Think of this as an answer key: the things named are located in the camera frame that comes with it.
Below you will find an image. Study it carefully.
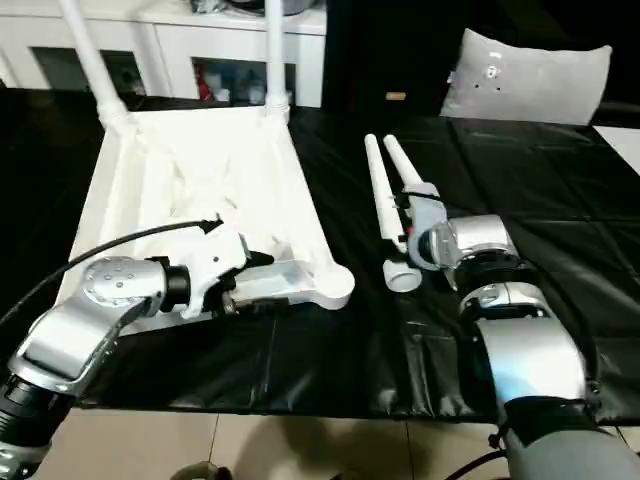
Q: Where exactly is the white plastic table leg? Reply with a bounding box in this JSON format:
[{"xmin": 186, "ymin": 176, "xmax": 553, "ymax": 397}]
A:
[
  {"xmin": 57, "ymin": 0, "xmax": 133, "ymax": 127},
  {"xmin": 363, "ymin": 132, "xmax": 422, "ymax": 293},
  {"xmin": 262, "ymin": 0, "xmax": 295, "ymax": 118},
  {"xmin": 382, "ymin": 134, "xmax": 441, "ymax": 194}
]

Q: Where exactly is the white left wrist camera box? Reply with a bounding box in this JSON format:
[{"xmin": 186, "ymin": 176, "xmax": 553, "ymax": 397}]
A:
[{"xmin": 176, "ymin": 218, "xmax": 252, "ymax": 322}]

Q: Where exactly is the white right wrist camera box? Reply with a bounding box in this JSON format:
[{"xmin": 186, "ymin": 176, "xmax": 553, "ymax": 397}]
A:
[{"xmin": 401, "ymin": 181, "xmax": 450, "ymax": 275}]

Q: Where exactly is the grey helmet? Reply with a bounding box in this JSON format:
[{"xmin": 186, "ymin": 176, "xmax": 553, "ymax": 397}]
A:
[{"xmin": 223, "ymin": 0, "xmax": 327, "ymax": 15}]

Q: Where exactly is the white plastic table top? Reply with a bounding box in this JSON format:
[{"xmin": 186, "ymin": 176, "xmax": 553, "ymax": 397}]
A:
[{"xmin": 63, "ymin": 106, "xmax": 358, "ymax": 332}]

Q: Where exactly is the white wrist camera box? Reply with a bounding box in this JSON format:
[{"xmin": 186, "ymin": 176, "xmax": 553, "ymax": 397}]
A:
[
  {"xmin": 176, "ymin": 218, "xmax": 252, "ymax": 322},
  {"xmin": 401, "ymin": 181, "xmax": 450, "ymax": 275}
]

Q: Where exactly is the grey cushion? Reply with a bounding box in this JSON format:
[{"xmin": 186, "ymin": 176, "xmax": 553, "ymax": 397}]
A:
[{"xmin": 438, "ymin": 27, "xmax": 615, "ymax": 127}]

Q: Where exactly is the black quilted mat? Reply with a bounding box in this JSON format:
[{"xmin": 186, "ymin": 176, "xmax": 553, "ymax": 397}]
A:
[{"xmin": 0, "ymin": 87, "xmax": 640, "ymax": 426}]

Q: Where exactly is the white flat panel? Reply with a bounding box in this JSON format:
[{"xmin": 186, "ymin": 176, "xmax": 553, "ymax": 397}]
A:
[{"xmin": 591, "ymin": 124, "xmax": 640, "ymax": 177}]

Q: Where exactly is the black cabinet with gold label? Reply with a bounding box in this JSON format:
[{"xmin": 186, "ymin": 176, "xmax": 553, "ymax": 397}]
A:
[{"xmin": 321, "ymin": 0, "xmax": 470, "ymax": 120}]

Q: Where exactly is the white sideboard with glass doors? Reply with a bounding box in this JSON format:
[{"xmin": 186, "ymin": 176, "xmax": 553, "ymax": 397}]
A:
[{"xmin": 0, "ymin": 6, "xmax": 330, "ymax": 110}]

